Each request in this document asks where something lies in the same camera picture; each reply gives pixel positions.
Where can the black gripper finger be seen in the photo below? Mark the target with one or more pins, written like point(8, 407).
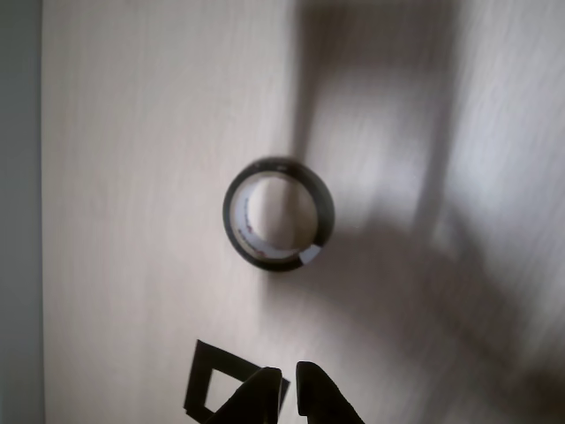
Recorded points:
point(318, 397)
point(256, 402)

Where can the black tape roll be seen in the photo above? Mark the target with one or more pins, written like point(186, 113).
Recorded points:
point(327, 207)

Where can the black tape square outline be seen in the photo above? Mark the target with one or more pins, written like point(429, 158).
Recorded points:
point(197, 380)

